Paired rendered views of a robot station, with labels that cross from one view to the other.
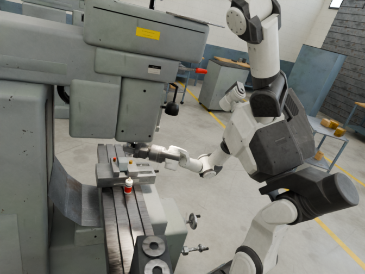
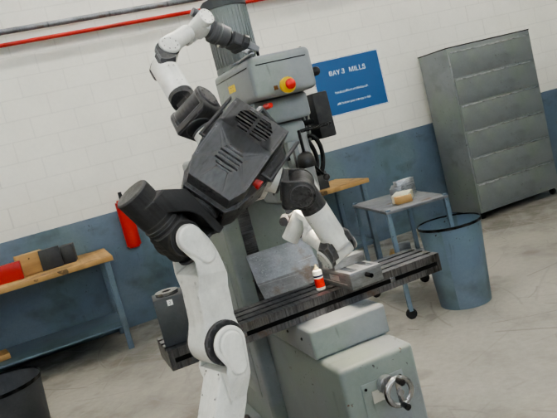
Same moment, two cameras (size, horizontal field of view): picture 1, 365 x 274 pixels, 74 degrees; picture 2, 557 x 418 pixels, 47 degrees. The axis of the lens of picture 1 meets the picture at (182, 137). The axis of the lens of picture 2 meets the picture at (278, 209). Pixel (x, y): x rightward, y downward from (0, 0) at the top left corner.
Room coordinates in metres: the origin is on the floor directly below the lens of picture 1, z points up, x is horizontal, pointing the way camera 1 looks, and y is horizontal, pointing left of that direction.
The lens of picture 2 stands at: (1.31, -2.37, 1.62)
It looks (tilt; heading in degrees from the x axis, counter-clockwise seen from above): 7 degrees down; 96
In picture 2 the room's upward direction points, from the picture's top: 14 degrees counter-clockwise
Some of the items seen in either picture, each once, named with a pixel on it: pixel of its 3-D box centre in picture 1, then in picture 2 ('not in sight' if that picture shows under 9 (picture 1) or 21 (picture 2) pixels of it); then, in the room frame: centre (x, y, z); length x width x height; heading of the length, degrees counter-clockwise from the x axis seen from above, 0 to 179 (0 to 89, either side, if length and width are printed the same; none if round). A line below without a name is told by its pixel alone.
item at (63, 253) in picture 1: (117, 249); (346, 399); (1.10, 0.23, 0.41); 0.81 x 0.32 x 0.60; 116
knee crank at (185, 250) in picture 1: (195, 249); not in sight; (1.20, -0.29, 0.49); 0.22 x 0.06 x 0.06; 116
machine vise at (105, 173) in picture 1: (126, 171); (344, 267); (1.23, 0.29, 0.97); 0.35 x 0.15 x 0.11; 118
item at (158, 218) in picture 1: (120, 211); (323, 319); (1.09, 0.25, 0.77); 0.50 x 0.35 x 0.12; 116
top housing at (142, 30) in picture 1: (144, 29); (262, 81); (1.08, 0.26, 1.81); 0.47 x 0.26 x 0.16; 116
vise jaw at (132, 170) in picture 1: (131, 166); (346, 260); (1.24, 0.26, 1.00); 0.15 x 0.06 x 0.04; 28
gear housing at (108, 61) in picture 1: (133, 60); (268, 114); (1.07, 0.29, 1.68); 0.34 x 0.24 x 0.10; 116
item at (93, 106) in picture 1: (93, 101); not in sight; (1.00, 0.43, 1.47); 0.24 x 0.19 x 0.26; 26
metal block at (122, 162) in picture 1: (122, 163); not in sight; (1.21, 0.31, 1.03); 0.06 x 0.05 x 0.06; 28
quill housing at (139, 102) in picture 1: (136, 105); (283, 162); (1.08, 0.26, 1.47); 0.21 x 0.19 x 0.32; 26
